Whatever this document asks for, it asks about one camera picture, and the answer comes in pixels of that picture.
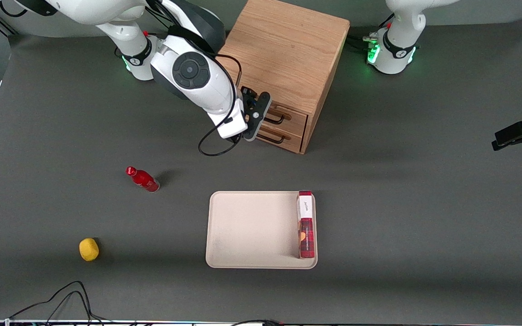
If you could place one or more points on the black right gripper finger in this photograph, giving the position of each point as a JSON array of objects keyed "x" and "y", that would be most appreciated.
[{"x": 248, "y": 93}]

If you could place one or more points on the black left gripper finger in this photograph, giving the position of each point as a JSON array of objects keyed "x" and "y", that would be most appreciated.
[
  {"x": 510, "y": 141},
  {"x": 512, "y": 129}
]

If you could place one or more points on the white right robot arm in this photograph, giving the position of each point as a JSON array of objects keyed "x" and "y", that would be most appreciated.
[{"x": 193, "y": 72}]

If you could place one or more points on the wooden drawer cabinet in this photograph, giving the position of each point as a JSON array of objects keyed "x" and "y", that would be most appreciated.
[{"x": 288, "y": 50}]

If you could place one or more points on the red plastic bottle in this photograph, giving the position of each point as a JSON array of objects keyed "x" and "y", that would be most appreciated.
[{"x": 145, "y": 180}]

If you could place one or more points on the beige plastic tray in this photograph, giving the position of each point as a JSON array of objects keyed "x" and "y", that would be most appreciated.
[{"x": 252, "y": 231}]

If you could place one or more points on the red and white carton box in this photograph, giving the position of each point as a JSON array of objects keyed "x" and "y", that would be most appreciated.
[{"x": 306, "y": 235}]

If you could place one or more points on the yellow lemon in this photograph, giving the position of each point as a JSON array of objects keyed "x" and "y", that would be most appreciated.
[{"x": 89, "y": 249}]

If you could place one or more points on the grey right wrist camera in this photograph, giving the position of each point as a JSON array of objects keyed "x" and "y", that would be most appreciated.
[{"x": 261, "y": 108}]

